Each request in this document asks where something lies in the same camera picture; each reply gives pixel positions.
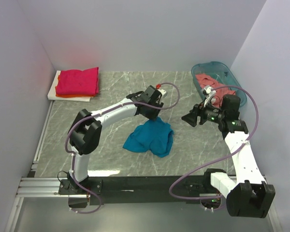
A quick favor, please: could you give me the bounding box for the blue t-shirt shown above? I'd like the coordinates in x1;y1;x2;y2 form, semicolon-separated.
123;117;174;158

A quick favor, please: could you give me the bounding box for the aluminium frame rail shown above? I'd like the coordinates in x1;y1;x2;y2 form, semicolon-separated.
3;101;285;232

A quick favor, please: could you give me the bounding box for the folded magenta t-shirt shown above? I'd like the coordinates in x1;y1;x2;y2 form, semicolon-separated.
56;67;99;95

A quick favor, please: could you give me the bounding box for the teal plastic basket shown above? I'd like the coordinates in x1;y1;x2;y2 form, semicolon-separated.
191;61;247;107

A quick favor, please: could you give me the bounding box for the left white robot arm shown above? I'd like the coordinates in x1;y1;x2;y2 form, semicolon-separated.
65;85;167;194

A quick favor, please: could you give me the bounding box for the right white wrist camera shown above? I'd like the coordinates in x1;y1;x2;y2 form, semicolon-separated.
202;85;216;106

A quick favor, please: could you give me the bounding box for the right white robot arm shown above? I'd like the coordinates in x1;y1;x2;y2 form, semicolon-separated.
182;94;276;218

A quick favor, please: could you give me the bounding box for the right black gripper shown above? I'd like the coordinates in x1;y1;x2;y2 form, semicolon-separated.
181;98;225;127

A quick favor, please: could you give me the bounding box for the salmon pink t-shirt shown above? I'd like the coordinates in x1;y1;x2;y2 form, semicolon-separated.
196;73;236;107

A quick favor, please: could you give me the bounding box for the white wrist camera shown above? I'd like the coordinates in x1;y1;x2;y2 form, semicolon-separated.
156;84;167;99
202;85;216;106

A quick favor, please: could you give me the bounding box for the folded white t-shirt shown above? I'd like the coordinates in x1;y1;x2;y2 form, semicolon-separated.
47;71;91;102

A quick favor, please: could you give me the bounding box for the black base beam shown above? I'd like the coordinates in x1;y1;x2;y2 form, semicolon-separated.
81;175;218;204

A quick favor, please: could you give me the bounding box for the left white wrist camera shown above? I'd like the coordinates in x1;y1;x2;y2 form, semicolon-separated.
156;84;167;99

